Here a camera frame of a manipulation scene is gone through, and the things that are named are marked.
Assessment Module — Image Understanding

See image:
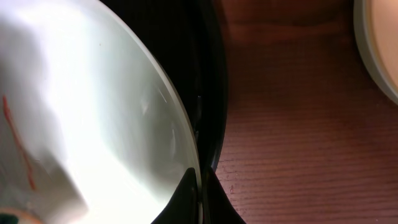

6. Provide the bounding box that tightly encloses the round black tray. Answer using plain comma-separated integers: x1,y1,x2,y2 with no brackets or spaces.
99,0,229,175

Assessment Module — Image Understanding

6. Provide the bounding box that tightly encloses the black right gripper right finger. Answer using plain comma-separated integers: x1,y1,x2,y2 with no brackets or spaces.
202,167,246,224

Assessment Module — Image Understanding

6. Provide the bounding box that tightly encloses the yellow plate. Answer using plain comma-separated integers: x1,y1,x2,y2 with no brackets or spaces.
370,0,397,88

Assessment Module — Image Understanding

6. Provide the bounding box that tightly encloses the light green plate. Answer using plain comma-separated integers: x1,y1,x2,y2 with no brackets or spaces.
1,0,201,223
353,0,397,104

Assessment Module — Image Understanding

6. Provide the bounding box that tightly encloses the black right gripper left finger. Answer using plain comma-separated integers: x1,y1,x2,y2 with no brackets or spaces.
152,167,199,224

